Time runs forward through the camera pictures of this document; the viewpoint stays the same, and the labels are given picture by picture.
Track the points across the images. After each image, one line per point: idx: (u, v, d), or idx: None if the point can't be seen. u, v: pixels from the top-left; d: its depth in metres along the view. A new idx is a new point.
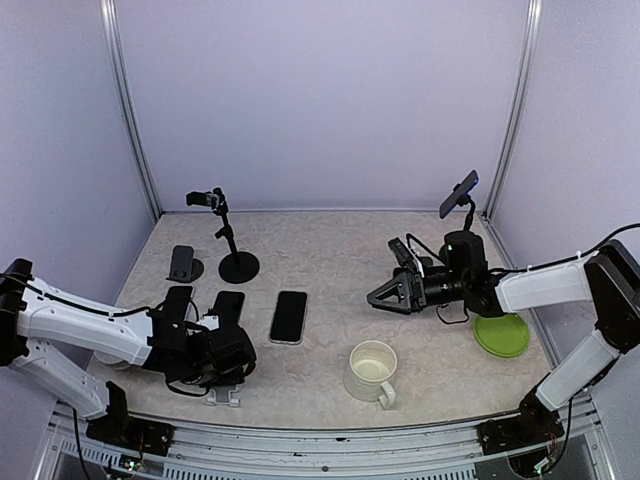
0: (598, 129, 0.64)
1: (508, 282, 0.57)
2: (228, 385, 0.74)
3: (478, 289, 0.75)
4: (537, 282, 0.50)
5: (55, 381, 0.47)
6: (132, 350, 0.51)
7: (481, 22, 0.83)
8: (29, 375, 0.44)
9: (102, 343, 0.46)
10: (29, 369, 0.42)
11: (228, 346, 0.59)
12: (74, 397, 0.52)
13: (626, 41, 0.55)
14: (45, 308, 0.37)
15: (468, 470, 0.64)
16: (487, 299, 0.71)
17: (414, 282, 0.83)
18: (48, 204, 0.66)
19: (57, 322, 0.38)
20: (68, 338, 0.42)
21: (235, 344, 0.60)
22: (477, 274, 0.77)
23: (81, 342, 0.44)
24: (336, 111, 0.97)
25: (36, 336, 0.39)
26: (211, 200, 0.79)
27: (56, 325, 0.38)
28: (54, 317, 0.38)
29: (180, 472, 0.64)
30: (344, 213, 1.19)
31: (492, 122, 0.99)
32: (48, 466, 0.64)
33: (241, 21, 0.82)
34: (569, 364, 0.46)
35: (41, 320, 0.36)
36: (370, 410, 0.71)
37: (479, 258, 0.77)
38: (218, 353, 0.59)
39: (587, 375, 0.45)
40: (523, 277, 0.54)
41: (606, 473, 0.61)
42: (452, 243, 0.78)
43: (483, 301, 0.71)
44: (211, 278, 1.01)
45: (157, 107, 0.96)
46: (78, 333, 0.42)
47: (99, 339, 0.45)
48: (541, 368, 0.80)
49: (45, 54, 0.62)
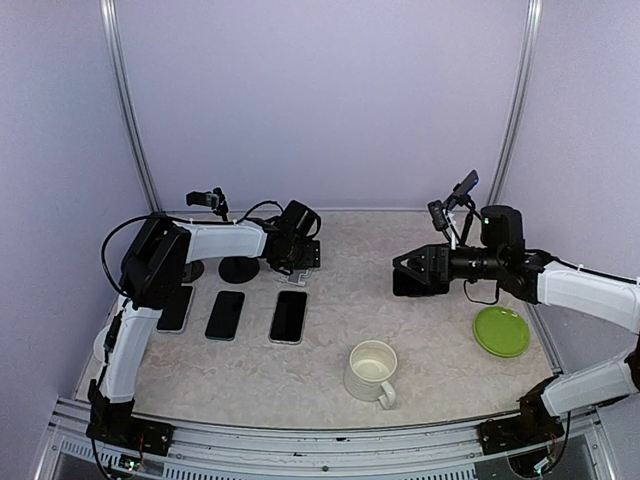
0: (597, 130, 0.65)
1: (553, 274, 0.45)
2: (305, 265, 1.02)
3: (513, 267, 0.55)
4: (584, 286, 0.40)
5: (126, 346, 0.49)
6: (258, 240, 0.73)
7: (481, 23, 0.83)
8: (128, 329, 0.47)
9: (232, 244, 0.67)
10: (139, 328, 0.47)
11: (296, 214, 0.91)
12: (122, 375, 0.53)
13: (627, 40, 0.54)
14: (198, 228, 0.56)
15: (468, 470, 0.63)
16: (525, 276, 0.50)
17: (439, 254, 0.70)
18: (49, 205, 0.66)
19: (208, 237, 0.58)
20: (216, 248, 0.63)
21: (301, 211, 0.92)
22: (515, 251, 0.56)
23: (221, 250, 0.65)
24: (336, 111, 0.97)
25: (201, 254, 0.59)
26: (211, 200, 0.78)
27: (207, 236, 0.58)
28: (207, 233, 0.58)
29: (180, 472, 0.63)
30: (343, 213, 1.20)
31: (492, 122, 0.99)
32: (48, 466, 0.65)
33: (241, 21, 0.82)
34: (585, 382, 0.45)
35: (201, 237, 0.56)
36: (370, 411, 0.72)
37: (517, 230, 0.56)
38: (296, 226, 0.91)
39: (600, 397, 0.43)
40: (576, 277, 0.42)
41: (606, 473, 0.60)
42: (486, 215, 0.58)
43: (518, 280, 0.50)
44: (211, 278, 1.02)
45: (157, 107, 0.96)
46: (218, 240, 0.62)
47: (231, 240, 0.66)
48: (541, 368, 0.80)
49: (44, 52, 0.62)
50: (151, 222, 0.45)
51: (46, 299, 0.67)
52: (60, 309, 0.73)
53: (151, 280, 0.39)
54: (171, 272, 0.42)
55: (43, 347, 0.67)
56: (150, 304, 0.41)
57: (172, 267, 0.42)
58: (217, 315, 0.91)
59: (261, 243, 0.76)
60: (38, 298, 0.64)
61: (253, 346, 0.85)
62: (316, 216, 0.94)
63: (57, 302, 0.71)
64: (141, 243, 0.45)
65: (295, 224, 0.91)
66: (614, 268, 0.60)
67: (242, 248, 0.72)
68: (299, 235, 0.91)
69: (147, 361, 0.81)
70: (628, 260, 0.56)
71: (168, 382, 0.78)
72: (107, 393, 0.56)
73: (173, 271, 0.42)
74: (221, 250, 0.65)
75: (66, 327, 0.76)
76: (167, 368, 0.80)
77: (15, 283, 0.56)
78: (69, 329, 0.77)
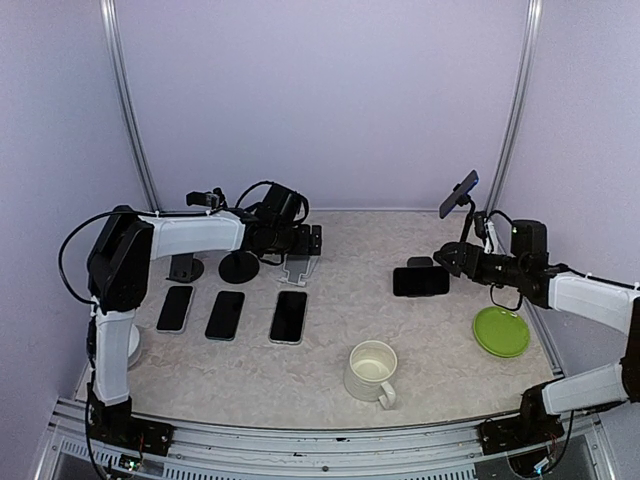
0: (598, 129, 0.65)
1: (563, 279, 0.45)
2: (299, 254, 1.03)
3: (530, 270, 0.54)
4: (591, 292, 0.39)
5: (107, 347, 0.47)
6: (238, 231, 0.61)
7: (481, 23, 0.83)
8: (103, 332, 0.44)
9: (208, 239, 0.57)
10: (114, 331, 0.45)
11: (281, 200, 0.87)
12: (111, 377, 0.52)
13: (627, 40, 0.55)
14: (163, 222, 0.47)
15: (468, 470, 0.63)
16: (539, 282, 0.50)
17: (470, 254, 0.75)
18: (49, 205, 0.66)
19: (177, 231, 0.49)
20: (188, 243, 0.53)
21: (283, 194, 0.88)
22: (537, 260, 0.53)
23: (196, 244, 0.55)
24: (336, 110, 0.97)
25: (171, 252, 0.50)
26: (211, 200, 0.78)
27: (176, 231, 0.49)
28: (174, 226, 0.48)
29: (180, 472, 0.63)
30: (344, 214, 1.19)
31: (492, 122, 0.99)
32: (48, 467, 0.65)
33: (241, 21, 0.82)
34: (584, 383, 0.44)
35: (168, 231, 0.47)
36: (370, 411, 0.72)
37: (540, 240, 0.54)
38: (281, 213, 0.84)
39: (600, 400, 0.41)
40: (581, 284, 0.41)
41: (606, 473, 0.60)
42: (515, 226, 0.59)
43: (532, 286, 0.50)
44: (211, 278, 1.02)
45: (157, 107, 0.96)
46: (191, 234, 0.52)
47: (206, 234, 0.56)
48: (541, 368, 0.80)
49: (45, 52, 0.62)
50: (116, 220, 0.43)
51: (47, 299, 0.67)
52: (60, 309, 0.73)
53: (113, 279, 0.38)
54: (136, 270, 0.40)
55: (43, 346, 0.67)
56: (118, 303, 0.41)
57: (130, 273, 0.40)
58: (217, 315, 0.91)
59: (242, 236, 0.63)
60: (38, 297, 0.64)
61: (253, 346, 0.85)
62: (305, 199, 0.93)
63: (57, 302, 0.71)
64: (104, 242, 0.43)
65: (279, 208, 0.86)
66: (614, 267, 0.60)
67: (221, 242, 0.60)
68: (284, 222, 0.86)
69: (147, 361, 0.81)
70: (629, 259, 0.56)
71: (168, 382, 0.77)
72: (102, 397, 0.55)
73: (140, 269, 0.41)
74: (196, 245, 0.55)
75: (66, 327, 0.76)
76: (167, 368, 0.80)
77: (14, 282, 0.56)
78: (69, 329, 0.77)
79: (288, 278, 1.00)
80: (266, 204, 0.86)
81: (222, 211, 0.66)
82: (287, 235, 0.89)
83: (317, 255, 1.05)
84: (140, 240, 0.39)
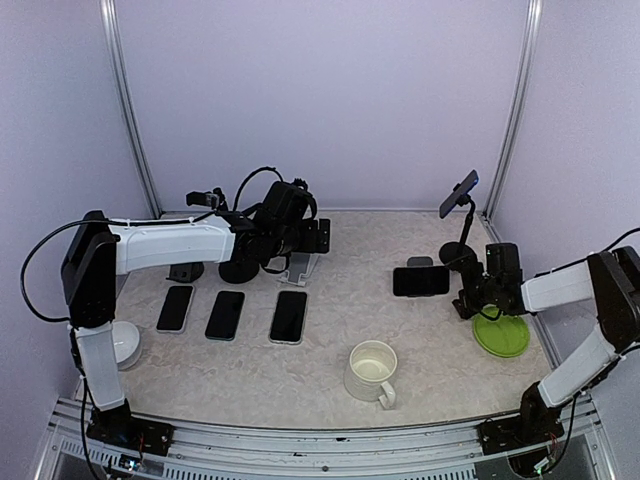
0: (596, 130, 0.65)
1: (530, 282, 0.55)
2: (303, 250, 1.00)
3: (505, 284, 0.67)
4: (555, 284, 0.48)
5: (92, 360, 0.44)
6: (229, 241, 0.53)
7: (480, 25, 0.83)
8: (81, 345, 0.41)
9: (192, 250, 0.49)
10: (91, 345, 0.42)
11: (283, 200, 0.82)
12: (103, 383, 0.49)
13: (627, 39, 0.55)
14: (134, 232, 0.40)
15: (468, 470, 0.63)
16: (514, 296, 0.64)
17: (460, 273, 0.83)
18: (48, 204, 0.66)
19: (150, 242, 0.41)
20: (164, 255, 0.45)
21: (282, 192, 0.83)
22: (511, 276, 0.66)
23: (177, 255, 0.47)
24: (336, 109, 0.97)
25: (146, 264, 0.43)
26: (211, 200, 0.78)
27: (149, 244, 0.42)
28: (146, 237, 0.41)
29: (180, 472, 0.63)
30: (343, 213, 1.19)
31: (492, 122, 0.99)
32: (48, 466, 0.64)
33: (241, 20, 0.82)
34: (572, 358, 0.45)
35: (139, 243, 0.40)
36: (370, 410, 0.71)
37: (512, 259, 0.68)
38: (281, 215, 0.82)
39: (593, 370, 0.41)
40: (544, 279, 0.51)
41: (606, 473, 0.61)
42: (489, 249, 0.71)
43: (509, 300, 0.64)
44: (211, 278, 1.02)
45: (158, 107, 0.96)
46: (168, 245, 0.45)
47: (189, 245, 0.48)
48: (541, 368, 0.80)
49: (44, 52, 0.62)
50: (80, 227, 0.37)
51: (46, 300, 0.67)
52: (60, 310, 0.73)
53: (73, 299, 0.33)
54: (100, 290, 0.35)
55: (43, 346, 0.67)
56: (86, 320, 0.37)
57: (97, 289, 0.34)
58: (217, 315, 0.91)
59: (232, 245, 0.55)
60: (37, 300, 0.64)
61: (253, 346, 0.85)
62: (309, 199, 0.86)
63: (57, 302, 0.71)
64: (73, 251, 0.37)
65: (277, 211, 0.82)
66: None
67: (208, 253, 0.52)
68: (285, 227, 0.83)
69: (147, 361, 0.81)
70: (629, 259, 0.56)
71: (168, 382, 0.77)
72: (97, 403, 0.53)
73: (107, 289, 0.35)
74: (176, 256, 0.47)
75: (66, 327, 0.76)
76: (167, 368, 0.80)
77: (14, 282, 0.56)
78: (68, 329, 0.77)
79: (288, 278, 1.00)
80: (266, 205, 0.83)
81: (211, 215, 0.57)
82: (291, 235, 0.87)
83: (324, 252, 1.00)
84: (98, 262, 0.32)
